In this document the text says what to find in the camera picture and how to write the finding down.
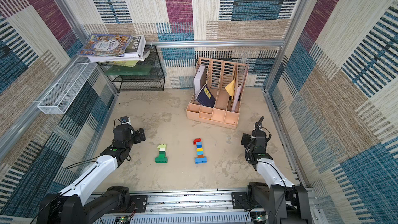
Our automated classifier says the lime green lego brick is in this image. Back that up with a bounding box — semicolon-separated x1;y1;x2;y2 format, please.
157;144;167;151

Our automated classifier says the long green lego brick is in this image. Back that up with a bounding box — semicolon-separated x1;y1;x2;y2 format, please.
155;157;168;163

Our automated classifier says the red lego brick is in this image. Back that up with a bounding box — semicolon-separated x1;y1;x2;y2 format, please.
193;139;202;145

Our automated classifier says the long blue lego brick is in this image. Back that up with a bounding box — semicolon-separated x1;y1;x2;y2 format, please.
195;157;207;164

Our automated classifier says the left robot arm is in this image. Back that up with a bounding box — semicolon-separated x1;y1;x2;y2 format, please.
35;123;146;224

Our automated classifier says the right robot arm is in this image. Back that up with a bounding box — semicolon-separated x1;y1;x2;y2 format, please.
241;126;313;224

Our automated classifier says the pale pink folder in organizer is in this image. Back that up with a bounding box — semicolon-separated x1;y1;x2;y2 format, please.
231;68;245;112

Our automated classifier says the yellow envelope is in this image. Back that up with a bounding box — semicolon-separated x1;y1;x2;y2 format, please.
225;79;236;99

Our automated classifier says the dark purple book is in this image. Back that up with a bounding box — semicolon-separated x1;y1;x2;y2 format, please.
196;84;216;108

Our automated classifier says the pink desk file organizer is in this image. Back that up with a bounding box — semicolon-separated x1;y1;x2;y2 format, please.
186;58;249;129

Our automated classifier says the white book in organizer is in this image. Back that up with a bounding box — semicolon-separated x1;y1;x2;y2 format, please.
194;65;206;96

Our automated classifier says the black and white Folio book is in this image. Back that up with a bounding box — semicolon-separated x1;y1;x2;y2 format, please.
86;35;150;62

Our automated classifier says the colourful illustrated book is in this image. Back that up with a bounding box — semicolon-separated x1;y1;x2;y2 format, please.
77;34;132;57

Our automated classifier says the black wire shelf rack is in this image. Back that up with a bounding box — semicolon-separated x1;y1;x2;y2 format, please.
99;45;165;93

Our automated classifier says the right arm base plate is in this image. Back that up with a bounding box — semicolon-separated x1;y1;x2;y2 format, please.
231;191;257;211

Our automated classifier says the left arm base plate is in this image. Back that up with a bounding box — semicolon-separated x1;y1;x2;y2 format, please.
127;195;148;213

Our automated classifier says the white wire mesh basket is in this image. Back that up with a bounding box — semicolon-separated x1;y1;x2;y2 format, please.
37;57;97;115

